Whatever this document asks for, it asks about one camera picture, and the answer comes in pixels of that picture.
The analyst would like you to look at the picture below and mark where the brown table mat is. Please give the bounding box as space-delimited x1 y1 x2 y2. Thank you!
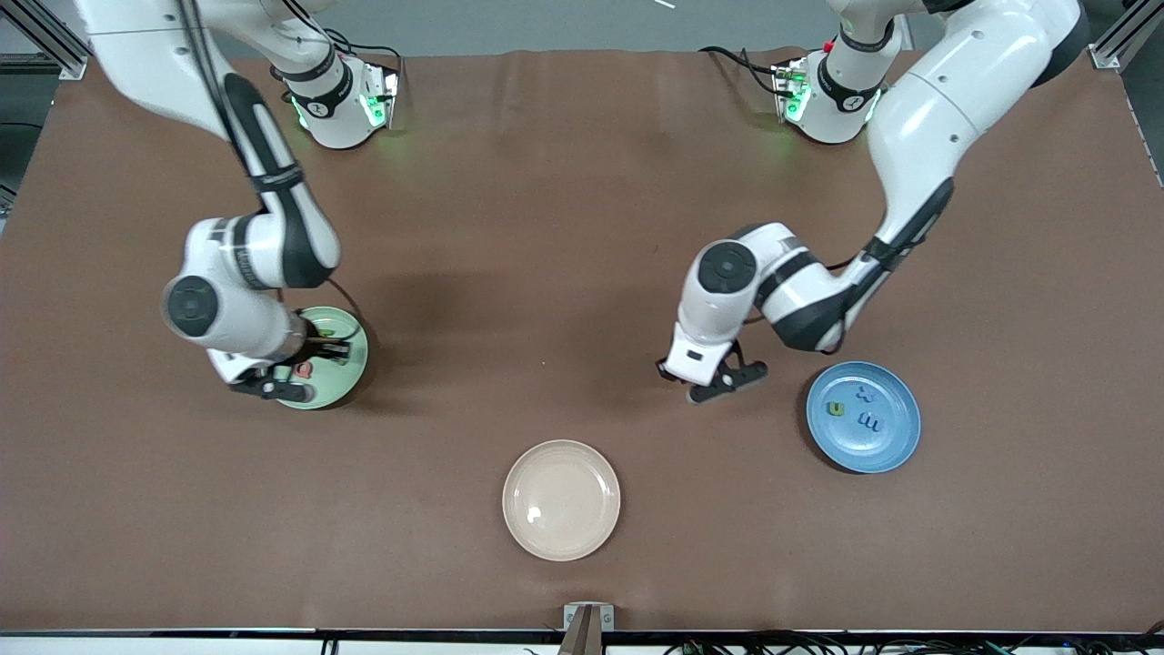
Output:
0 47 1164 633

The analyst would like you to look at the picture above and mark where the black arm base cable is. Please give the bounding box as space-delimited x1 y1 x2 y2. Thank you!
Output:
698 45 785 96
268 0 403 74

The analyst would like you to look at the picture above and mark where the green plate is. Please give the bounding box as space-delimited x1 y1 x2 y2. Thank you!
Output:
273 306 370 410

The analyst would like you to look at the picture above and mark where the grey metal mount bracket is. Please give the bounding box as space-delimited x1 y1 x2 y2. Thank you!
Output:
563 602 616 631

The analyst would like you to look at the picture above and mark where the black right arm base cable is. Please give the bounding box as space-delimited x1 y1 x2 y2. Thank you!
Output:
268 0 403 74

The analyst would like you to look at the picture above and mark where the blue plate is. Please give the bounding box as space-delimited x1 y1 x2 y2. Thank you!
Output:
806 361 922 474

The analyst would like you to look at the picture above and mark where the beige plate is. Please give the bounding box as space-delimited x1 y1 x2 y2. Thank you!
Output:
502 439 622 562

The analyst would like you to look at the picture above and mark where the aluminium frame profile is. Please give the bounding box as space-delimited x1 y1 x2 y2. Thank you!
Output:
1089 0 1164 71
0 0 92 80

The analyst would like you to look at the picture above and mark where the black left arm base cable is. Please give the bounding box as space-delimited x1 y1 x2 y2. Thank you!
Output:
698 45 785 96

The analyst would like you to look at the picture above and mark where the tan camera mast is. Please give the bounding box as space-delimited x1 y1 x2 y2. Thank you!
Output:
557 607 608 655

